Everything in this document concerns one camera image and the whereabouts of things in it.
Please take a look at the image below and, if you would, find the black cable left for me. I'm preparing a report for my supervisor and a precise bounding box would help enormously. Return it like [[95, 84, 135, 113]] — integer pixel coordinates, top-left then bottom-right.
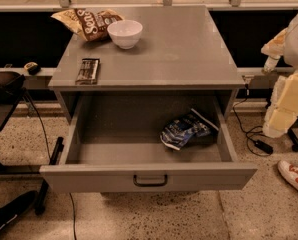
[[23, 90, 78, 240]]

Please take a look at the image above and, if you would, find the black stand with base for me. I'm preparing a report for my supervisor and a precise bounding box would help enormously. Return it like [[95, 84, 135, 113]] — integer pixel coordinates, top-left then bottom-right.
[[0, 87, 65, 216]]

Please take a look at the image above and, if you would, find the grey metal cabinet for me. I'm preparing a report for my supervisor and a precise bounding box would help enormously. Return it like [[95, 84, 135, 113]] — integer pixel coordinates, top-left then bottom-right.
[[49, 5, 244, 115]]

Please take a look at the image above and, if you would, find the white red sneaker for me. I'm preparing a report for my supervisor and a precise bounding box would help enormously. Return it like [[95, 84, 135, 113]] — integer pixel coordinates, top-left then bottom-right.
[[277, 160, 298, 191]]

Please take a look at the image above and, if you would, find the black cable right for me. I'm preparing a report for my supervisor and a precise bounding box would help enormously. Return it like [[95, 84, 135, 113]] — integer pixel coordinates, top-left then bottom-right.
[[232, 83, 273, 158]]

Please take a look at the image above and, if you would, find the open grey top drawer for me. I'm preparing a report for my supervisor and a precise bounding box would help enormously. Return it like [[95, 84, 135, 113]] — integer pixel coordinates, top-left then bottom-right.
[[40, 95, 257, 193]]

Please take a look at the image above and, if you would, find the dark snack bar wrapper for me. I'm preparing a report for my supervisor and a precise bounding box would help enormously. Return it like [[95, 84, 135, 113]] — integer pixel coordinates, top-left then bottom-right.
[[75, 58, 100, 85]]

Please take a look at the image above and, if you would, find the black power adapter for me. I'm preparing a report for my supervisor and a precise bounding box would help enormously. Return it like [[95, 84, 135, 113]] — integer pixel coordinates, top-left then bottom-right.
[[254, 140, 273, 155]]

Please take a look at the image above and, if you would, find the black drawer handle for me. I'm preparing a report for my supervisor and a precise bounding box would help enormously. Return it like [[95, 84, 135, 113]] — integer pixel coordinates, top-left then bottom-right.
[[133, 175, 168, 188]]

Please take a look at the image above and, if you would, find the black cable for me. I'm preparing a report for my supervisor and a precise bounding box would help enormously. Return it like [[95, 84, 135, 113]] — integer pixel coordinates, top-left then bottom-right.
[[232, 83, 273, 158], [23, 90, 78, 240]]

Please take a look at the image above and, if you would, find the clear plastic bottle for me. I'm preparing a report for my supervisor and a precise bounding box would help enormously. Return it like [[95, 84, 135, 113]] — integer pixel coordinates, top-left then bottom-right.
[[262, 55, 280, 74]]

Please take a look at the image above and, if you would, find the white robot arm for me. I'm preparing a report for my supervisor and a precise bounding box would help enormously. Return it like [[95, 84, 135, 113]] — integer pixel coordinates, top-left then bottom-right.
[[261, 14, 298, 138]]

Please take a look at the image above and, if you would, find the brown white chip bag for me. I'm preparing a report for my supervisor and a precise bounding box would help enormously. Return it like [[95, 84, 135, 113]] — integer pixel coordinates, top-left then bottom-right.
[[52, 9, 124, 42]]

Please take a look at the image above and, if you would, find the blue chip bag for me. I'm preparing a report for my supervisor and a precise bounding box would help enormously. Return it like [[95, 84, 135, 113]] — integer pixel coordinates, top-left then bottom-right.
[[160, 108, 219, 151]]

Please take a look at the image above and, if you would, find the yellow black tape measure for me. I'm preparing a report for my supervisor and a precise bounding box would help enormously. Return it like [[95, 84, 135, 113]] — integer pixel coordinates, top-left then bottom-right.
[[24, 62, 41, 75]]

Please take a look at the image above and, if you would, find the black shoe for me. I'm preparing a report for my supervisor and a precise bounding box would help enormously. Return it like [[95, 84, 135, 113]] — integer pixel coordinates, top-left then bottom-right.
[[0, 190, 38, 231]]

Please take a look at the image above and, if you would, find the black bag on stand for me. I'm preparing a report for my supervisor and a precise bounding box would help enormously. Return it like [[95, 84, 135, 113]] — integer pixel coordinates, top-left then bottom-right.
[[0, 71, 25, 104]]

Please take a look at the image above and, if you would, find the black chair base leg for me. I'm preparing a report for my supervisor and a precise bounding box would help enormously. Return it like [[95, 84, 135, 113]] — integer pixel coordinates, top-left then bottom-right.
[[287, 129, 298, 152]]

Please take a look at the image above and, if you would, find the white bowl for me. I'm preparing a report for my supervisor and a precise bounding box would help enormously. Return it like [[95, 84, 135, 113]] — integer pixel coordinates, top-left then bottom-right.
[[107, 20, 143, 49]]

